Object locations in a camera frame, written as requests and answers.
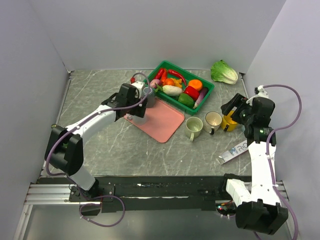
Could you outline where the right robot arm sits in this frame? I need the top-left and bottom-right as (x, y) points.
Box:
(218, 93), (289, 235)

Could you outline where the red bell pepper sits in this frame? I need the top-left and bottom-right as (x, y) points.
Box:
(183, 85), (200, 101)

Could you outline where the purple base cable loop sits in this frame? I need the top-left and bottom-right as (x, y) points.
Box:
(79, 195), (126, 228)

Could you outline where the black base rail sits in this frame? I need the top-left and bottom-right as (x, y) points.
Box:
(68, 175), (252, 215)

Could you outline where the lettuce head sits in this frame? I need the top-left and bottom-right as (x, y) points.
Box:
(210, 60), (239, 85)

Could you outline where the grey mug pink rim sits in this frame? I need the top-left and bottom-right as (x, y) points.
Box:
(126, 114), (148, 126)

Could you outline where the light green mug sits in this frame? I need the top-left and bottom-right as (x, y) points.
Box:
(184, 116), (204, 142)

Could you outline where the cream mug black handle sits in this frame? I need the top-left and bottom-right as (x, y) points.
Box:
(203, 111), (223, 136)

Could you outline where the white printed card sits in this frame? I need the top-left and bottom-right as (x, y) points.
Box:
(217, 140), (248, 165)

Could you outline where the dark blue-grey mug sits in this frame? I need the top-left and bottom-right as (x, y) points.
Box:
(142, 86), (156, 108)

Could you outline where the purple eggplant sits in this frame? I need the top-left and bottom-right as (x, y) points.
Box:
(193, 87), (209, 109)

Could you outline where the pink tray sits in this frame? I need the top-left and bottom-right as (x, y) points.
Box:
(124, 97), (185, 143)

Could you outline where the orange fruit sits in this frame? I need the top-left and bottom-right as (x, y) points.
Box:
(188, 79), (203, 92)

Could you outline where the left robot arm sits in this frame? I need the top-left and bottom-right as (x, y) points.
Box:
(44, 81), (148, 201)

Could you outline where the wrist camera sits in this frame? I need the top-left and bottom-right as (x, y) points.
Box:
(246, 85), (269, 106)
(130, 77), (145, 98)

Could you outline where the green bell pepper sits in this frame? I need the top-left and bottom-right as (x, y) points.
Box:
(178, 93), (195, 109)

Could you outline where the orange yellow vegetable piece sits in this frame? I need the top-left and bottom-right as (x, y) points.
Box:
(162, 78), (182, 88)

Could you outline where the purple onion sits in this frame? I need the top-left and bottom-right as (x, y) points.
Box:
(149, 78), (162, 89)

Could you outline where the white radish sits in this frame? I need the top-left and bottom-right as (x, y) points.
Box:
(162, 85), (183, 97)

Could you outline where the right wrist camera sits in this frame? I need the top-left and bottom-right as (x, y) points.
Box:
(246, 85), (269, 106)

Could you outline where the red chili pepper pair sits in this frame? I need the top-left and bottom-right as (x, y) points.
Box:
(154, 68), (167, 82)

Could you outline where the yellow mug black handle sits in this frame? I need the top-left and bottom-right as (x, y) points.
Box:
(220, 110), (238, 132)

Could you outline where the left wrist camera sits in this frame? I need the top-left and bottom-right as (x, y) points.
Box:
(130, 77), (145, 98)

